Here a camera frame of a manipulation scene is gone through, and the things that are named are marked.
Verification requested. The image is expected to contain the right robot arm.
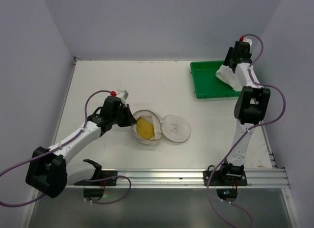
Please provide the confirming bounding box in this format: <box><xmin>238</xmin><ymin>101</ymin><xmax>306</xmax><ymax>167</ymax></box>
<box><xmin>212</xmin><ymin>37</ymin><xmax>271</xmax><ymax>186</ymax></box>

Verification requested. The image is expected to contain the green plastic tray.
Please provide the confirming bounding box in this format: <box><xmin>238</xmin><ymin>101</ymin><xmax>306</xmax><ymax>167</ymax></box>
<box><xmin>190</xmin><ymin>59</ymin><xmax>262</xmax><ymax>100</ymax></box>

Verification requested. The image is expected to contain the white mesh laundry bag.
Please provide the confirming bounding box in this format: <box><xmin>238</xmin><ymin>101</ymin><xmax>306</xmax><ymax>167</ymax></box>
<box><xmin>131</xmin><ymin>110</ymin><xmax>191</xmax><ymax>145</ymax></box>

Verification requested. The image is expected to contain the white bra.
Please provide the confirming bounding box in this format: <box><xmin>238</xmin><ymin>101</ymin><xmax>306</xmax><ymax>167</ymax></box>
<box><xmin>215</xmin><ymin>65</ymin><xmax>242</xmax><ymax>92</ymax></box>

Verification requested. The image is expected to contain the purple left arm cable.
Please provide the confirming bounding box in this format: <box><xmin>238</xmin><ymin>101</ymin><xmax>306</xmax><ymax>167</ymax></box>
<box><xmin>0</xmin><ymin>89</ymin><xmax>132</xmax><ymax>209</ymax></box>

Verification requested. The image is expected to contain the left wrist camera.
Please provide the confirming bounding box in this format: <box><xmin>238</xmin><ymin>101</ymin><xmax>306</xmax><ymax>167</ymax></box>
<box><xmin>116</xmin><ymin>90</ymin><xmax>129</xmax><ymax>101</ymax></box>

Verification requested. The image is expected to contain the yellow bra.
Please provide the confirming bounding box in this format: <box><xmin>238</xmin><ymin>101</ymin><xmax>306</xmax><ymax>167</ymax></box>
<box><xmin>136</xmin><ymin>116</ymin><xmax>155</xmax><ymax>140</ymax></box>

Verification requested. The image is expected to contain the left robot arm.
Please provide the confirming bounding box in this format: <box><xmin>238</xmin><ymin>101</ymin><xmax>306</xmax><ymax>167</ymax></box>
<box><xmin>26</xmin><ymin>91</ymin><xmax>136</xmax><ymax>198</ymax></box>

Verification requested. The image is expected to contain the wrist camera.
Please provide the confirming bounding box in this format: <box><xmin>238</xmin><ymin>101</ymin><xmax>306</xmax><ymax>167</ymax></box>
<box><xmin>239</xmin><ymin>35</ymin><xmax>253</xmax><ymax>46</ymax></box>
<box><xmin>116</xmin><ymin>90</ymin><xmax>129</xmax><ymax>101</ymax></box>

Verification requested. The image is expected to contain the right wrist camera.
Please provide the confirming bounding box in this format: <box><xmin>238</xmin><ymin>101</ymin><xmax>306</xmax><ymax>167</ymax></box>
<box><xmin>239</xmin><ymin>35</ymin><xmax>253</xmax><ymax>46</ymax></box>

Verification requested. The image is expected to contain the aluminium mounting rail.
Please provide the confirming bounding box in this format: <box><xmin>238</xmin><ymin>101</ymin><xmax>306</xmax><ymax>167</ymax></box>
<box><xmin>66</xmin><ymin>168</ymin><xmax>290</xmax><ymax>189</ymax></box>

